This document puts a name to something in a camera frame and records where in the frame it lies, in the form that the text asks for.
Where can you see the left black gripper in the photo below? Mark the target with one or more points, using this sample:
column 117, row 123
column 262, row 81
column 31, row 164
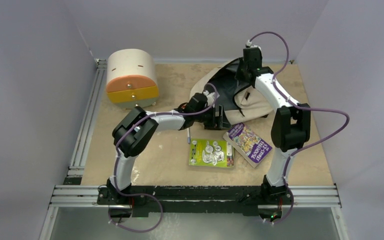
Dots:
column 218, row 122

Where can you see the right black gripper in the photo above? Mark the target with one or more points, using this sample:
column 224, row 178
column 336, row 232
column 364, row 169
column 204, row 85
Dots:
column 239, row 76

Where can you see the green illustrated book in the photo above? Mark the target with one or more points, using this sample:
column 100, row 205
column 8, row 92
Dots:
column 210, row 153

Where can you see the beige canvas student backpack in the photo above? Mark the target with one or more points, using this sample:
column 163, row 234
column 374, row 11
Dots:
column 241, row 102

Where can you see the purple treehouse book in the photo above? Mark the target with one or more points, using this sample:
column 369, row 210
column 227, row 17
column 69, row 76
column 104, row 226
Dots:
column 247, row 143

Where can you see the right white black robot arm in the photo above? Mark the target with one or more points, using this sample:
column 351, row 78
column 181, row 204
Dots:
column 291, row 125

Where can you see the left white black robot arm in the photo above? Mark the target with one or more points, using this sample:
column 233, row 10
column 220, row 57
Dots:
column 133, row 133

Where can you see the purple grey marker pen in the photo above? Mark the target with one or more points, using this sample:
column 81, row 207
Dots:
column 188, row 136

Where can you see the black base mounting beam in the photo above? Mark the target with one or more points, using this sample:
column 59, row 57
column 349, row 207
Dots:
column 248, row 200

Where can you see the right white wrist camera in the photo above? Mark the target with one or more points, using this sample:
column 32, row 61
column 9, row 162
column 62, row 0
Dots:
column 249, row 44

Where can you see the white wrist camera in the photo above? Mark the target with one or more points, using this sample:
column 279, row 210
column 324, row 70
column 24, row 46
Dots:
column 211, row 96
column 249, row 44

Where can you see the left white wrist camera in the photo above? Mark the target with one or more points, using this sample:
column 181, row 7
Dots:
column 211, row 96

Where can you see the aluminium frame rails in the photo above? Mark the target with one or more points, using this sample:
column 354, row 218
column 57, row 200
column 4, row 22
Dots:
column 74, row 214

